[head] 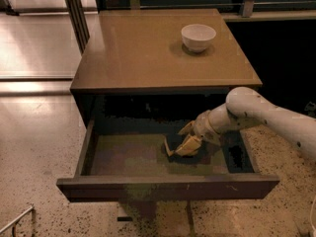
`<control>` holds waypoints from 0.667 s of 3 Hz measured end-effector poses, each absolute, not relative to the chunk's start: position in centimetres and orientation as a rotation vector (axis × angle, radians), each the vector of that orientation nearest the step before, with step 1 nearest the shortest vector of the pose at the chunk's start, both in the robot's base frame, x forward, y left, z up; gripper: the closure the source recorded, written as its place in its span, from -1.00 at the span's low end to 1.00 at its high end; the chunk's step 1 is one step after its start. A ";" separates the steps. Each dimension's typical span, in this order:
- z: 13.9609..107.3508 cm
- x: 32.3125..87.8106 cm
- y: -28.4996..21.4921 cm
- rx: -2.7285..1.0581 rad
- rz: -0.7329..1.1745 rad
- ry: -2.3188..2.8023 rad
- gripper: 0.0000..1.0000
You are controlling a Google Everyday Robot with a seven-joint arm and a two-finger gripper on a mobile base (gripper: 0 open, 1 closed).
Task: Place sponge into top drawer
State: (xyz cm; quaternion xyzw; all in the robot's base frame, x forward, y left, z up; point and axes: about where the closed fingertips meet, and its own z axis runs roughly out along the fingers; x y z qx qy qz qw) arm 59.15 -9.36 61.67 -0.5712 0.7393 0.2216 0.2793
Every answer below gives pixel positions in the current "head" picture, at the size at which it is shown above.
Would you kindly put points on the metal frame post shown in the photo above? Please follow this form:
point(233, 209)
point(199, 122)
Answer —
point(78, 21)

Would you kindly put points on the metal bar bottom left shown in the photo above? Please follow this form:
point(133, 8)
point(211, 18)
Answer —
point(12, 225)

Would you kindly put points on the yellow sponge with dark scourer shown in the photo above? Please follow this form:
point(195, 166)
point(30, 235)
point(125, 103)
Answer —
point(171, 146)

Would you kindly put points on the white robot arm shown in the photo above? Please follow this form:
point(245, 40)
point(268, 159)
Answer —
point(245, 108)

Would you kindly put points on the brown cabinet with top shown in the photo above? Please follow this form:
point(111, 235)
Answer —
point(135, 65)

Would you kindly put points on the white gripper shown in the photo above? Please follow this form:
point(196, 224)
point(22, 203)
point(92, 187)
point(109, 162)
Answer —
point(202, 126)

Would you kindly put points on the open dark top drawer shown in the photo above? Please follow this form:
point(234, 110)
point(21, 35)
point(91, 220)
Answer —
point(126, 159)

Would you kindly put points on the white ceramic bowl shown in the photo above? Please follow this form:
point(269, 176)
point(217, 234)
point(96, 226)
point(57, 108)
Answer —
point(197, 37)

